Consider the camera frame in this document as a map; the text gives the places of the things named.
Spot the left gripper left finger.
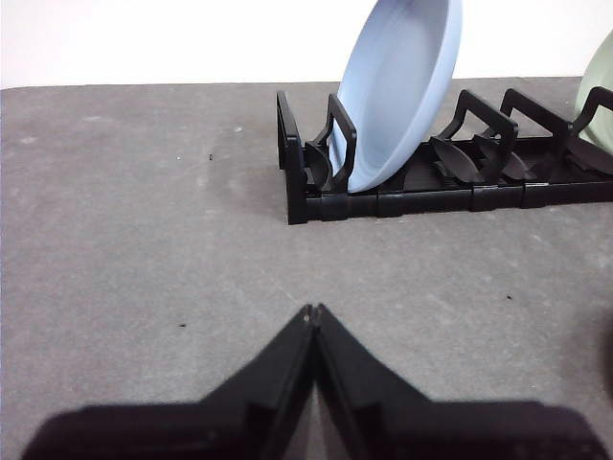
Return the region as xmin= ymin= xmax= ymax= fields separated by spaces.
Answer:
xmin=21 ymin=302 xmax=318 ymax=460

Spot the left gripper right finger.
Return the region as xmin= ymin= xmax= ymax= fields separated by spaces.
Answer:
xmin=310 ymin=302 xmax=613 ymax=460

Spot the black plastic plate rack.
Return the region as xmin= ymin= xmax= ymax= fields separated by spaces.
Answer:
xmin=275 ymin=87 xmax=613 ymax=226

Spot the blue plate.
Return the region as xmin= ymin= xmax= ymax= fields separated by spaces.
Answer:
xmin=336 ymin=0 xmax=465 ymax=194

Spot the green plate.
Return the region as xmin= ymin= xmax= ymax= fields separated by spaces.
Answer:
xmin=572 ymin=35 xmax=613 ymax=150

